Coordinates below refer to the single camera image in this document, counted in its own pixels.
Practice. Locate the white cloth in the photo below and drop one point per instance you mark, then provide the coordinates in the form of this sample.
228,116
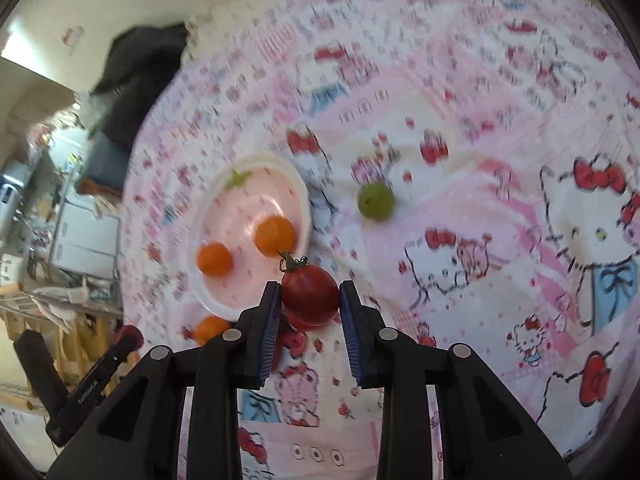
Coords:
55,310

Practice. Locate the wooden shelf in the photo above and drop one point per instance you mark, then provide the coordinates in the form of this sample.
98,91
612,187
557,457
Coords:
85,330

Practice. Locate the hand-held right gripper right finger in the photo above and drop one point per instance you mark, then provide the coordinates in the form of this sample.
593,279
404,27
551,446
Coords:
350,330

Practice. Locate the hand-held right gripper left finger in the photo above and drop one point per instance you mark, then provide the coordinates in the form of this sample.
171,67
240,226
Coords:
270,330

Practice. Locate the blue-grey cushion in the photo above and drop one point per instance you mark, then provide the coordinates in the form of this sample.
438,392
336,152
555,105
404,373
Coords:
105,160

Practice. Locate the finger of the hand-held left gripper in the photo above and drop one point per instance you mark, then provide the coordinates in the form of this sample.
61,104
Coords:
120,357

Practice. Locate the red wall sticker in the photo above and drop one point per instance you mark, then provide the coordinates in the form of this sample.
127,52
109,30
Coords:
72,36

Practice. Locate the small orange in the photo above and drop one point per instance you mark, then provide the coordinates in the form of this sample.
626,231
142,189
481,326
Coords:
275,234
214,259
210,329

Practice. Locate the dark jacket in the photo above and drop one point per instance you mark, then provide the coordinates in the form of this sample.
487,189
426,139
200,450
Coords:
145,70

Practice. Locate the silver appliance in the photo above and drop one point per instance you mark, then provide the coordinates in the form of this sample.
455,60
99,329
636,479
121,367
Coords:
12,187

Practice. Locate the green grape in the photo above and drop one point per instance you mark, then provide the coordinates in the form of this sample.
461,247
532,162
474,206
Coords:
376,201

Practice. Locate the pink cartoon printed blanket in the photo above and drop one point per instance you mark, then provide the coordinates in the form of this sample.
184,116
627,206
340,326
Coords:
450,110

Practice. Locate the pink and white plate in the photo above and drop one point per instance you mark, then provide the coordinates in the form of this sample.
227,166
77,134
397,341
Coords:
240,210

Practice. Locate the red cherry tomato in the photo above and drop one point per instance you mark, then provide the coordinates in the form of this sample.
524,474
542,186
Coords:
309,295

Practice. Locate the white cabinet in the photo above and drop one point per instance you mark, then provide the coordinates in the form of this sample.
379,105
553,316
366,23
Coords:
85,235

